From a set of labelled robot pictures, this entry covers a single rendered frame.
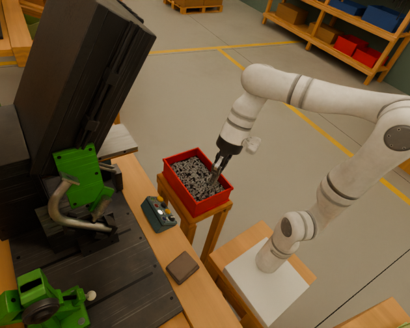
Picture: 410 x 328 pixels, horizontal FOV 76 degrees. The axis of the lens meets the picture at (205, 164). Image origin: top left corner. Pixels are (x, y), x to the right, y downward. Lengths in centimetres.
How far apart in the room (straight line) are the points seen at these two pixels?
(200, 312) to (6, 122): 88
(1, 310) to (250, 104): 74
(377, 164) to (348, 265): 192
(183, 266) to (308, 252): 154
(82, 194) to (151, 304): 42
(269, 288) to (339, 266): 142
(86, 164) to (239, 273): 66
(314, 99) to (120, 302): 82
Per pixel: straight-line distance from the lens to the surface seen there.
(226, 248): 115
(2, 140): 100
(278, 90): 63
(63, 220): 95
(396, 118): 59
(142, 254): 104
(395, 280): 270
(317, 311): 220
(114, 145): 107
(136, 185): 122
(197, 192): 124
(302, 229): 85
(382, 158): 63
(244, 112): 67
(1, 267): 116
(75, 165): 89
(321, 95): 62
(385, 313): 143
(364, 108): 66
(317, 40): 620
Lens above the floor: 184
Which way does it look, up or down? 44 degrees down
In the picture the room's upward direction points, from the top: 13 degrees clockwise
